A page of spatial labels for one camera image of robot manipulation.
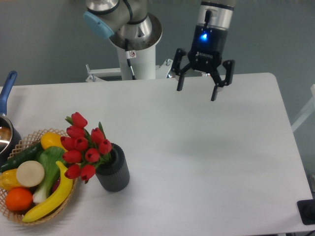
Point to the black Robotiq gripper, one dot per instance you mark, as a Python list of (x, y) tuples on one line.
[(206, 51)]

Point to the red tulip bouquet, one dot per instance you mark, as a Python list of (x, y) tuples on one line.
[(86, 151)]

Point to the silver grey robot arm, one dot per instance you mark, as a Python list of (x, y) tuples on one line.
[(135, 33)]

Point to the dark grey ribbed vase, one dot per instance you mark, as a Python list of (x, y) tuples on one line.
[(115, 176)]

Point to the yellow lemon squash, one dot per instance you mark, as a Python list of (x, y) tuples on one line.
[(50, 139)]

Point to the black device at edge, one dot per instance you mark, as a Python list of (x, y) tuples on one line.
[(307, 211)]

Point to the green bok choy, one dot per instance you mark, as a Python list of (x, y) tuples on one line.
[(47, 159)]

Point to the woven wicker basket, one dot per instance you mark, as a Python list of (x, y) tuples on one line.
[(27, 141)]

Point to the red fruit in basket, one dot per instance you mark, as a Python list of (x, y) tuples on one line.
[(55, 185)]

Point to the dark green cucumber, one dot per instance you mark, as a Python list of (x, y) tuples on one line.
[(28, 154)]

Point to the beige round disc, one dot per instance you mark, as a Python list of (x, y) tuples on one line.
[(30, 173)]

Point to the yellow banana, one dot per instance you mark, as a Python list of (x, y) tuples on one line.
[(53, 201)]

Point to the yellow bell pepper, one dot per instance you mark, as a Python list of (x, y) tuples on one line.
[(8, 180)]

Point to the orange fruit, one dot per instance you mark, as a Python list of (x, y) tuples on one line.
[(18, 199)]

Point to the white frame at right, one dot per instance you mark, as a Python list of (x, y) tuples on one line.
[(305, 112)]

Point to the blue handled saucepan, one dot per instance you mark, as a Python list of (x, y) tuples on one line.
[(9, 136)]

